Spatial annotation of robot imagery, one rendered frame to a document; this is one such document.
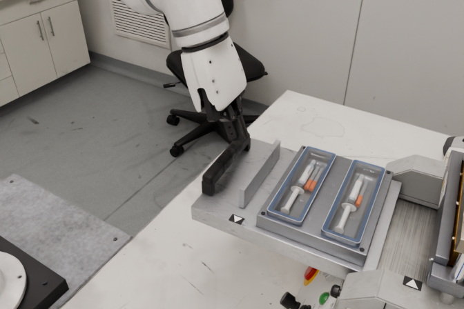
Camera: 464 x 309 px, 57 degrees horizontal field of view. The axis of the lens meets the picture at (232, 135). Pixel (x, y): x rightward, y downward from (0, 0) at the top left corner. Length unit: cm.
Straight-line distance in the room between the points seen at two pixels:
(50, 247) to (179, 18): 59
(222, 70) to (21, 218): 64
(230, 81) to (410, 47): 163
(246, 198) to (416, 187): 30
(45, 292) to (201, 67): 51
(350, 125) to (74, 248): 83
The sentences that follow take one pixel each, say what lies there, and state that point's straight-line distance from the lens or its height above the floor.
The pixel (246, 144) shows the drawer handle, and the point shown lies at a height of 99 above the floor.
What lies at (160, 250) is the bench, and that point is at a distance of 94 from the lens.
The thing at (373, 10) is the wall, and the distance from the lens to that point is 220.
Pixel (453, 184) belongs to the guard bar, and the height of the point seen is 105.
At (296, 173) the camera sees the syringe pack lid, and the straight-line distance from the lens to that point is 72.
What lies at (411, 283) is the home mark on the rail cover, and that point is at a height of 100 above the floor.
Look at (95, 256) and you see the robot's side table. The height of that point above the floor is 75.
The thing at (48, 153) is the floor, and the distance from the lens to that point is 261.
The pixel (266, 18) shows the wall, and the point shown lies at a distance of 243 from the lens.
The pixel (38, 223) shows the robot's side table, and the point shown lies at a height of 75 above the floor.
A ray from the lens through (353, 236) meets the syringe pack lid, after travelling 63.
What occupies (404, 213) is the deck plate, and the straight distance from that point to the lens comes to 80.
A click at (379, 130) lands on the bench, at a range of 133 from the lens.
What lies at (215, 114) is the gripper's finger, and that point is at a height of 111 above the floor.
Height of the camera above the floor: 146
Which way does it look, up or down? 35 degrees down
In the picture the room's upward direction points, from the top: straight up
